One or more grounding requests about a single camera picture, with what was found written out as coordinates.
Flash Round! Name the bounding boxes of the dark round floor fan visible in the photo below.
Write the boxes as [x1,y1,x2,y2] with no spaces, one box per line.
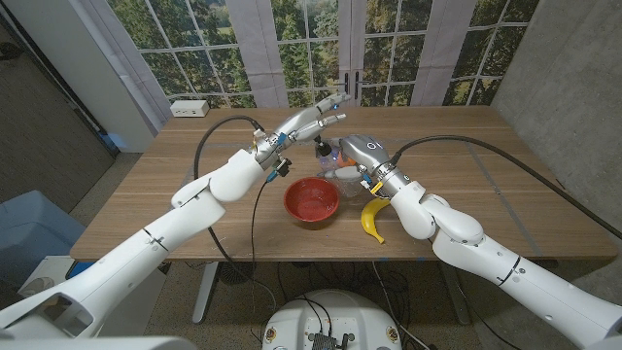
[217,261,258,286]

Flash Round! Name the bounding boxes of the thin black left wrist cable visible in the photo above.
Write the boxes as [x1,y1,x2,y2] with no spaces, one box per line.
[249,179,279,312]

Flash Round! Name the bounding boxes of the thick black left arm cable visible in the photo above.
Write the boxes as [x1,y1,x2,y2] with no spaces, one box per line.
[192,115,266,181]

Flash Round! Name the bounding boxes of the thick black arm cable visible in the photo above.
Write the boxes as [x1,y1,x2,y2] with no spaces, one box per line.
[391,134,622,239]
[192,115,266,181]

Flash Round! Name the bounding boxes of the table leg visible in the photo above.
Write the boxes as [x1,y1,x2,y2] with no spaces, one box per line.
[439,261,472,326]
[191,261,220,326]

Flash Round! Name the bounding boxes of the white robot torso base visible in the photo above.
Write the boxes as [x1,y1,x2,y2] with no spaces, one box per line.
[260,289,402,350]

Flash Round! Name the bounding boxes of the white power strip box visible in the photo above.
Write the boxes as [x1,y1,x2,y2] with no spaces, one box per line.
[169,99,211,119]

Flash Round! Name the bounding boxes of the red bowl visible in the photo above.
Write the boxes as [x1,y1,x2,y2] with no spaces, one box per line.
[283,176,341,224]

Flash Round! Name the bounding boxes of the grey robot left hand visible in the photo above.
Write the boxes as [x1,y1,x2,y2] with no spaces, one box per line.
[252,91,353,169]

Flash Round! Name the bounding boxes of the yellow banana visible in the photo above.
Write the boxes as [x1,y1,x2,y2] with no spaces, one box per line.
[360,196,393,245]

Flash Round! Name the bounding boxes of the clear pump dispenser bottle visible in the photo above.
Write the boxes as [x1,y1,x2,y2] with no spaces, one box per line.
[313,135,368,198]

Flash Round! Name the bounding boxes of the printed window forest backdrop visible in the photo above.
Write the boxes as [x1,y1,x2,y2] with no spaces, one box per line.
[106,0,540,109]

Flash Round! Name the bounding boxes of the white board with blue shapes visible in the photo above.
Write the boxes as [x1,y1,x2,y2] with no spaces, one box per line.
[17,255,98,298]

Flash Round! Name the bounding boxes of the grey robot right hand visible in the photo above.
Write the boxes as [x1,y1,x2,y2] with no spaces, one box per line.
[323,134,414,198]

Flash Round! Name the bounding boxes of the blue bin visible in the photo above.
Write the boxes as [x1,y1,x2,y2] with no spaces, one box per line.
[0,189,87,293]

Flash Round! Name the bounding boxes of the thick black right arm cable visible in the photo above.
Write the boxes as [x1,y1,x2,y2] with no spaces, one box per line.
[391,134,622,239]

